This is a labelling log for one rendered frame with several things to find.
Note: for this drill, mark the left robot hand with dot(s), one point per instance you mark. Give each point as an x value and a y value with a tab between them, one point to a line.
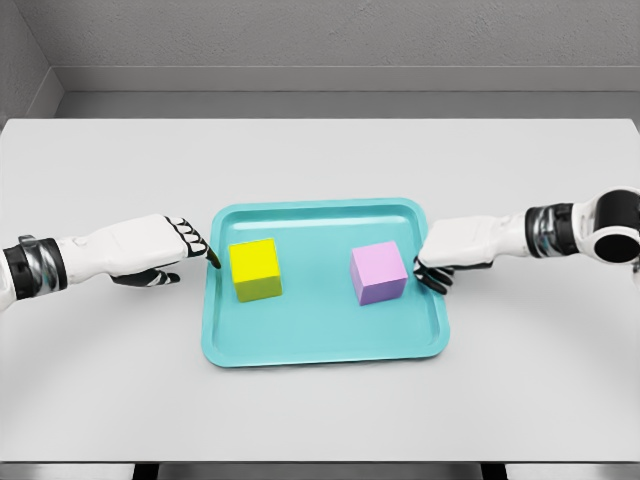
150	240

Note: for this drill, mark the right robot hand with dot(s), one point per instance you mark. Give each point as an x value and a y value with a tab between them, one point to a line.
452	242

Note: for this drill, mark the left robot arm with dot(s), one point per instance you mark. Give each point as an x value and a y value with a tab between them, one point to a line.
55	260

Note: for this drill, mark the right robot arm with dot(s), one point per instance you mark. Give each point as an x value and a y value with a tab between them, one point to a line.
570	225

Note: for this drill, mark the pink cube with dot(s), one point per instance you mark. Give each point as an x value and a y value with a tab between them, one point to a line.
377	272

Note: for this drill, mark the yellow cube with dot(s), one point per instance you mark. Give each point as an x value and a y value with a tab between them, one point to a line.
255	267

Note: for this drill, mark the teal tray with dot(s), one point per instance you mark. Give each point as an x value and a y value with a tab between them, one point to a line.
325	320

